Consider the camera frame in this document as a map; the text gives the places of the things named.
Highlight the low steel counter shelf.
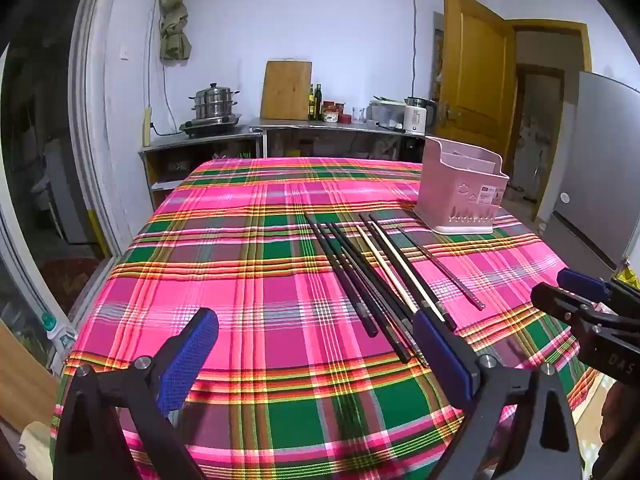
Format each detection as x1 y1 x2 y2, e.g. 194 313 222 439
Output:
139 127 264 211

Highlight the sliding glass door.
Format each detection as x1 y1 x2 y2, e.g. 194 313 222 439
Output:
0 0 127 322

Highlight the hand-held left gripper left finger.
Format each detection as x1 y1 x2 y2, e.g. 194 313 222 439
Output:
50 307 221 480

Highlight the yellow wooden door frame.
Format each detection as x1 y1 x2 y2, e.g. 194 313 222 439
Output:
507 19 594 192

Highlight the pink green plaid tablecloth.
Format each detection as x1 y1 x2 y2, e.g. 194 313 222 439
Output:
50 157 598 480

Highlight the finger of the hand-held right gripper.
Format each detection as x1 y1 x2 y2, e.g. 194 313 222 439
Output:
557 268 616 307
531 282 608 328

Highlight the white electric kettle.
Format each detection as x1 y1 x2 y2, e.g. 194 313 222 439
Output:
403 97 439 134

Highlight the light wooden board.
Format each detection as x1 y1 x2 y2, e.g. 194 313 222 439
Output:
0 319 62 427

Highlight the steel steamer pot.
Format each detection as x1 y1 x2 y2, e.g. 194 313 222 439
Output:
190 83 240 120

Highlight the induction cooker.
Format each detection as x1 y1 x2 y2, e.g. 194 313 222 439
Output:
180 114 244 139

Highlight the silver refrigerator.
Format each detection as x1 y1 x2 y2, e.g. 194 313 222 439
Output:
537 71 640 277

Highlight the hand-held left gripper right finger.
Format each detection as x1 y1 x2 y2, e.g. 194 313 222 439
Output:
411 310 586 480

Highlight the person's right hand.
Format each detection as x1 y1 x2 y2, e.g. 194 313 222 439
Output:
600 380 640 461

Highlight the wooden cutting board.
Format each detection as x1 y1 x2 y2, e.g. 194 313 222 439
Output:
260 60 314 121

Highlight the green cap water bottle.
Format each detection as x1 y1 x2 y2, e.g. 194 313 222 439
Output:
42 312 77 357

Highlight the grey wall cable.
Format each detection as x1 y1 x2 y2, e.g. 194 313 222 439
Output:
411 0 419 102

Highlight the thin grey metal chopstick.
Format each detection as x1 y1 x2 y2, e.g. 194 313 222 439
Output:
397 227 485 310

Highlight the cream wooden chopstick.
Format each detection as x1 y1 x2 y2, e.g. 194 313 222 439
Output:
372 222 446 322
355 225 418 312

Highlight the green curtain cloth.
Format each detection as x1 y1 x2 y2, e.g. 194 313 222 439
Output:
159 0 194 63

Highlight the grey kitchen appliance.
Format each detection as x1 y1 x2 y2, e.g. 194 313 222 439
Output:
367 99 406 132

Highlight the pink plastic utensil holder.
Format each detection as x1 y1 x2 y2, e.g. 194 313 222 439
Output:
416 136 511 235

